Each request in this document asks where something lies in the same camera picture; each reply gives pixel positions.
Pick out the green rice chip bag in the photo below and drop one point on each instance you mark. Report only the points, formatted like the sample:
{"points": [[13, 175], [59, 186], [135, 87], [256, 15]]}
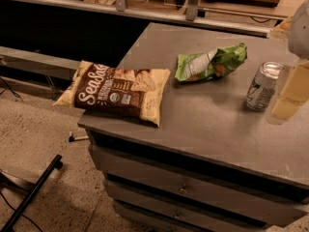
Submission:
{"points": [[210, 65]]}

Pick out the small wooden black-tipped stick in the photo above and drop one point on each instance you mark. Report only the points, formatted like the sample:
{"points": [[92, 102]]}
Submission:
{"points": [[73, 138]]}

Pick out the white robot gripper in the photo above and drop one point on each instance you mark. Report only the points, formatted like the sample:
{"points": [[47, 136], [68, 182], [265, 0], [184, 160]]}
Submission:
{"points": [[299, 33]]}

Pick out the black metal stand leg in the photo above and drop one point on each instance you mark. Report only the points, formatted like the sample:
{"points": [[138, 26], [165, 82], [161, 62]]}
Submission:
{"points": [[27, 189]]}

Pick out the grey drawer cabinet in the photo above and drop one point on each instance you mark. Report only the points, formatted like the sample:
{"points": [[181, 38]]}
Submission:
{"points": [[212, 165]]}

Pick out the grey metal bench rail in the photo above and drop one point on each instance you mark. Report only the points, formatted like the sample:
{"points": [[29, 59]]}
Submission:
{"points": [[38, 63]]}

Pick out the brown sea salt chip bag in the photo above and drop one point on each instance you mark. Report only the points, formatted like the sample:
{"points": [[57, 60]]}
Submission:
{"points": [[134, 93]]}

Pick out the silver beverage can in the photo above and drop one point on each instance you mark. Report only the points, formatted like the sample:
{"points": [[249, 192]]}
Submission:
{"points": [[263, 84]]}

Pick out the wooden shelf with clutter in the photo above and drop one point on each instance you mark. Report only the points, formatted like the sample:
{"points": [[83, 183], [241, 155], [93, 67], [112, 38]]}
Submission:
{"points": [[252, 17]]}

